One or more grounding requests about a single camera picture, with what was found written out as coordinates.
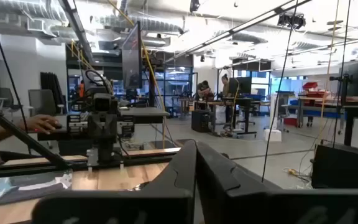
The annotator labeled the yellow extension cable plug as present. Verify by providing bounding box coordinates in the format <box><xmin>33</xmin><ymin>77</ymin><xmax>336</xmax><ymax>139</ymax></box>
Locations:
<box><xmin>283</xmin><ymin>167</ymin><xmax>311</xmax><ymax>184</ymax></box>

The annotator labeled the person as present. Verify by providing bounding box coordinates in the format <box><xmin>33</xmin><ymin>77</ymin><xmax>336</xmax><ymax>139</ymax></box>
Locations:
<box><xmin>221</xmin><ymin>73</ymin><xmax>231</xmax><ymax>98</ymax></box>
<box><xmin>196</xmin><ymin>80</ymin><xmax>213</xmax><ymax>102</ymax></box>

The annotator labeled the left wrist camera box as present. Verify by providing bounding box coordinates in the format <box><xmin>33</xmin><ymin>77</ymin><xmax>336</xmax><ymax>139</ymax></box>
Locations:
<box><xmin>93</xmin><ymin>93</ymin><xmax>112</xmax><ymax>113</ymax></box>

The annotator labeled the black hanging cable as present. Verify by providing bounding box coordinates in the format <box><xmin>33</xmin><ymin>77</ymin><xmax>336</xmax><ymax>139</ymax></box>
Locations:
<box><xmin>0</xmin><ymin>0</ymin><xmax>32</xmax><ymax>155</ymax></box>
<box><xmin>261</xmin><ymin>0</ymin><xmax>300</xmax><ymax>184</ymax></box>
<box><xmin>333</xmin><ymin>0</ymin><xmax>352</xmax><ymax>147</ymax></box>

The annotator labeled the black background monitor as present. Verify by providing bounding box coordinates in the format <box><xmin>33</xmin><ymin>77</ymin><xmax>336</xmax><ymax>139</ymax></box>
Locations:
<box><xmin>228</xmin><ymin>77</ymin><xmax>253</xmax><ymax>96</ymax></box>

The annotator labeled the silver ventilation duct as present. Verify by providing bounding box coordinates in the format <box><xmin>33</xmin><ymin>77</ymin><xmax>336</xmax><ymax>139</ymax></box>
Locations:
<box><xmin>99</xmin><ymin>14</ymin><xmax>186</xmax><ymax>35</ymax></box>

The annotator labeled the person's forearm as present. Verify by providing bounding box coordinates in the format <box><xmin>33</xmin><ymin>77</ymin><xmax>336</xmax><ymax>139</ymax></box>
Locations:
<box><xmin>0</xmin><ymin>126</ymin><xmax>23</xmax><ymax>146</ymax></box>

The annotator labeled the Yellowstone waterfall booklet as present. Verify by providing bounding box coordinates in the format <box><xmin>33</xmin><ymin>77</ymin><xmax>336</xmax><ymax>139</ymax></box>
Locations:
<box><xmin>0</xmin><ymin>170</ymin><xmax>73</xmax><ymax>210</ymax></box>

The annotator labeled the long ceiling light bar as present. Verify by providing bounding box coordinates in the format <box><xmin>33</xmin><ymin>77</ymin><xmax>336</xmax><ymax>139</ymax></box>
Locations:
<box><xmin>165</xmin><ymin>0</ymin><xmax>312</xmax><ymax>63</ymax></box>

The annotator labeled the black cabinet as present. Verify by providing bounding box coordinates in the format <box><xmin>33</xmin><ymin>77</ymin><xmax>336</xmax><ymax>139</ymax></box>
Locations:
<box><xmin>191</xmin><ymin>110</ymin><xmax>213</xmax><ymax>134</ymax></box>

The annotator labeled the grey office chair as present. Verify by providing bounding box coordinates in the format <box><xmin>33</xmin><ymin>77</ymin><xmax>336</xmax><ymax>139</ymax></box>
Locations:
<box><xmin>27</xmin><ymin>89</ymin><xmax>65</xmax><ymax>116</ymax></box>
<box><xmin>0</xmin><ymin>86</ymin><xmax>23</xmax><ymax>116</ymax></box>

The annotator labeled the yellow hanging cable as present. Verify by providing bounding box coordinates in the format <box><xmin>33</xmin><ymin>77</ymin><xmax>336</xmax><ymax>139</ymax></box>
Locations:
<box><xmin>106</xmin><ymin>0</ymin><xmax>167</xmax><ymax>149</ymax></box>
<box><xmin>320</xmin><ymin>0</ymin><xmax>341</xmax><ymax>125</ymax></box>

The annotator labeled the white box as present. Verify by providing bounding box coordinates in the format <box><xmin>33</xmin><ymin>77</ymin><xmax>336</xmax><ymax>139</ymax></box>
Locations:
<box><xmin>263</xmin><ymin>129</ymin><xmax>282</xmax><ymax>143</ymax></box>

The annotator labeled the red storage bins stack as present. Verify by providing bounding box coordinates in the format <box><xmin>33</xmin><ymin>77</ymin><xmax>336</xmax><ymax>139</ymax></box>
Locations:
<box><xmin>302</xmin><ymin>81</ymin><xmax>331</xmax><ymax>99</ymax></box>

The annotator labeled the black monitor on arm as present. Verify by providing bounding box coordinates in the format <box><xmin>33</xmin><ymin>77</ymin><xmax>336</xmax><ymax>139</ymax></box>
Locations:
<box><xmin>340</xmin><ymin>60</ymin><xmax>358</xmax><ymax>98</ymax></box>

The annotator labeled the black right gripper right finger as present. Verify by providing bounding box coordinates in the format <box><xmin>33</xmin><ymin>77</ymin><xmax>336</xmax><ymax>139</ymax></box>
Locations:
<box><xmin>196</xmin><ymin>141</ymin><xmax>358</xmax><ymax>224</ymax></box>

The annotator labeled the large black box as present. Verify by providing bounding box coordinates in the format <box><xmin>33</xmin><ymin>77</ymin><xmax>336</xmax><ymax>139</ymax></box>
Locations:
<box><xmin>311</xmin><ymin>143</ymin><xmax>358</xmax><ymax>190</ymax></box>

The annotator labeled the wooden background desk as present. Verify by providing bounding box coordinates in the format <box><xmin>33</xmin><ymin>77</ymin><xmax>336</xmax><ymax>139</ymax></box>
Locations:
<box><xmin>194</xmin><ymin>96</ymin><xmax>260</xmax><ymax>139</ymax></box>

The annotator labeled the person's hand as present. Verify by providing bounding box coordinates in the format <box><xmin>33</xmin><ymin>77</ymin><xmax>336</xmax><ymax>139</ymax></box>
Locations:
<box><xmin>19</xmin><ymin>114</ymin><xmax>63</xmax><ymax>135</ymax></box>

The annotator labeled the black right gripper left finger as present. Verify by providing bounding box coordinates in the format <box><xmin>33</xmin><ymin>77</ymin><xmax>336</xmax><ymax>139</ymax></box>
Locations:
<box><xmin>32</xmin><ymin>139</ymin><xmax>198</xmax><ymax>224</ymax></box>

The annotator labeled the black monitor on stand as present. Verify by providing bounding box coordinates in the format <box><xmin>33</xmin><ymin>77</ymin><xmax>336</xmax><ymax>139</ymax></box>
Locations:
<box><xmin>121</xmin><ymin>21</ymin><xmax>143</xmax><ymax>91</ymax></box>

